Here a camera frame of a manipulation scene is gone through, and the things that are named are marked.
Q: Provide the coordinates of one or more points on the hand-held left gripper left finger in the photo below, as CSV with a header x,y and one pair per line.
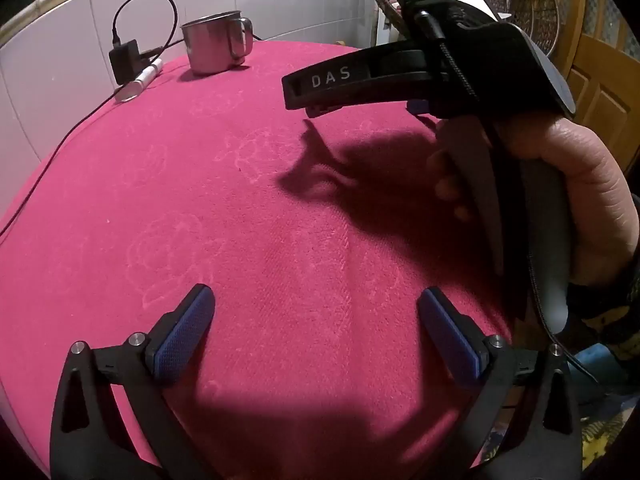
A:
x,y
185,340

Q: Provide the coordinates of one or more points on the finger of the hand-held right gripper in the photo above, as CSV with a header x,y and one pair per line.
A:
x,y
320,110

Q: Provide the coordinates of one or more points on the stainless steel mug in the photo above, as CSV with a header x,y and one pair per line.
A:
x,y
210,45

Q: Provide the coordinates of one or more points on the bamboo rail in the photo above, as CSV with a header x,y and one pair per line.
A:
x,y
30,20

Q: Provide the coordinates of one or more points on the person's right hand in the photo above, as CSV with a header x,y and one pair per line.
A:
x,y
575,160

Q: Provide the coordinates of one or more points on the white cylindrical tube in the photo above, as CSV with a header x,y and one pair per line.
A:
x,y
140,80

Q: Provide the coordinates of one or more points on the wooden door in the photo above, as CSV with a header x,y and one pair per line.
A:
x,y
605,85

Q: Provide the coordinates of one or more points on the person's right forearm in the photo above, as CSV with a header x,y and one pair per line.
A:
x,y
605,310

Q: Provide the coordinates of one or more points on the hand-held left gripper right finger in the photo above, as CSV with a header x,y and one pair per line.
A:
x,y
447,340

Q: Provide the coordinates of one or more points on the black charger block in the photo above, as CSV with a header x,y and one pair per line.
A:
x,y
125,60

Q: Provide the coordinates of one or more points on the printed dark cloth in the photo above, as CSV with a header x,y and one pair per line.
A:
x,y
610,435

